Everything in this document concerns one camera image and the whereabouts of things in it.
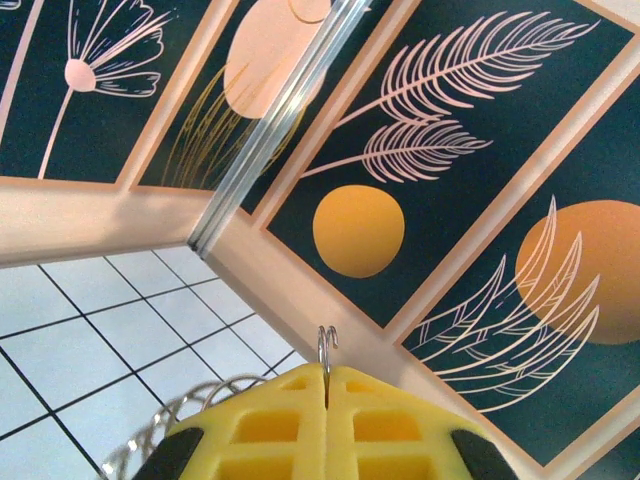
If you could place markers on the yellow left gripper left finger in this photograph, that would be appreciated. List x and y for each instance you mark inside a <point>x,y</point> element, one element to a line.
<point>305,450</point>

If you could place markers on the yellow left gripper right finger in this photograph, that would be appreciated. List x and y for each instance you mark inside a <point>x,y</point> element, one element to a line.
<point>345,450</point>

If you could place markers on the aluminium corner post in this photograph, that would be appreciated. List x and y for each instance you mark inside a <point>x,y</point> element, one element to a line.
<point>280,125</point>

